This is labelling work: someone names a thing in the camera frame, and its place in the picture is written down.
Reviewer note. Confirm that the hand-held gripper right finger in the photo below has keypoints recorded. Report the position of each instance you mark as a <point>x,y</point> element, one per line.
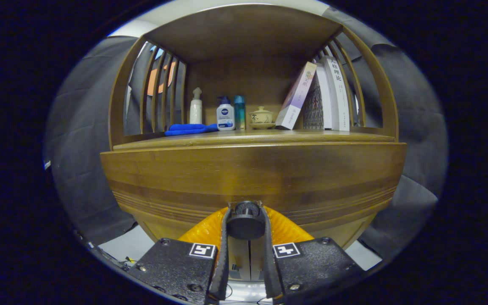
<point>268,267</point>

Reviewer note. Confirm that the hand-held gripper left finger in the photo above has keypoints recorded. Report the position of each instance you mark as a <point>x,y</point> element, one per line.
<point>223,262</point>

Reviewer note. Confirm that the wooden drawer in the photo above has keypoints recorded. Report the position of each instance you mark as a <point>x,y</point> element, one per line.
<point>248,173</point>

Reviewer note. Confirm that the wooden cabinet door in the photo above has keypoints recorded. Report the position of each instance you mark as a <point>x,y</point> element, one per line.
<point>239,254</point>
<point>257,254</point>

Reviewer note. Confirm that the wooden countertop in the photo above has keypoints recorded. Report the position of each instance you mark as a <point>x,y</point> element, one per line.
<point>269,135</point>

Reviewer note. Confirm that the wooden cabinet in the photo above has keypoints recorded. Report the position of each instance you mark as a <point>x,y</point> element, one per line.
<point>244,34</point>

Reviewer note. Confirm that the blue folded cloth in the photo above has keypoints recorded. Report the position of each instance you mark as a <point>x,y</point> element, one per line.
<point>184,128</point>

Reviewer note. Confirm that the white blue-capped lotion bottle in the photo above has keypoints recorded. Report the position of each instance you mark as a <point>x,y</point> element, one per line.
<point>225,118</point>

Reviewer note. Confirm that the teal spray can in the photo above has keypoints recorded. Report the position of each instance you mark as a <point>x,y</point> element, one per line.
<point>239,114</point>

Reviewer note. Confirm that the beige lidded teacup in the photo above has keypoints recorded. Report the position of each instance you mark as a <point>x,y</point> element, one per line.
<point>262,116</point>

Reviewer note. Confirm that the white pump bottle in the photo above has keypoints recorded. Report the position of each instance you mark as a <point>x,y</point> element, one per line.
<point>196,112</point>

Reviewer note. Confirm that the purple white book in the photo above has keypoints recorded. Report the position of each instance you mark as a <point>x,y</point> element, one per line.
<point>295,99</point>

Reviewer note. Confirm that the black backdrop cloth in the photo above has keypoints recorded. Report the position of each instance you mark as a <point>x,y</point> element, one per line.
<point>83,148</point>

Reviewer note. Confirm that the tall white book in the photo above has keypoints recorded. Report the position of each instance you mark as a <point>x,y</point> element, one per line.
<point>339,93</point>

